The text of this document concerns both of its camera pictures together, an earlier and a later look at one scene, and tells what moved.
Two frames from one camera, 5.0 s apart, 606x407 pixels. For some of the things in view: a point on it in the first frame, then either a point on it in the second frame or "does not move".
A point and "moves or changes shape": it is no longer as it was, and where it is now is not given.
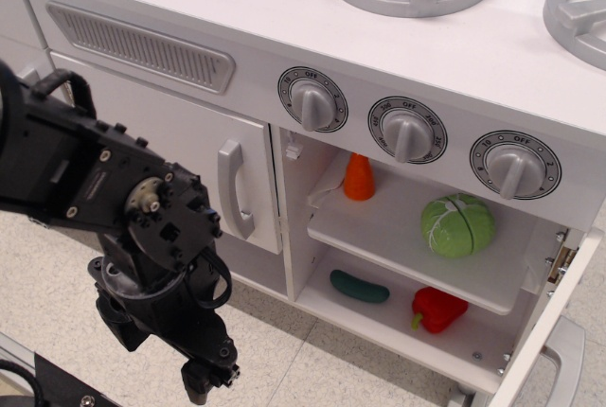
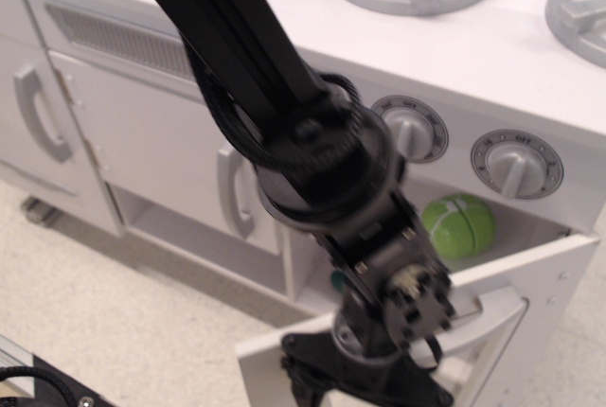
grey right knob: x=516 y=165 does not move
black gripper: x=177 y=315 to x=358 y=362
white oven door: x=553 y=316 moves or changes shape
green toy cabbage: x=458 y=225 does not move
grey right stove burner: x=571 y=22 does not move
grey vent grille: x=144 y=49 does not move
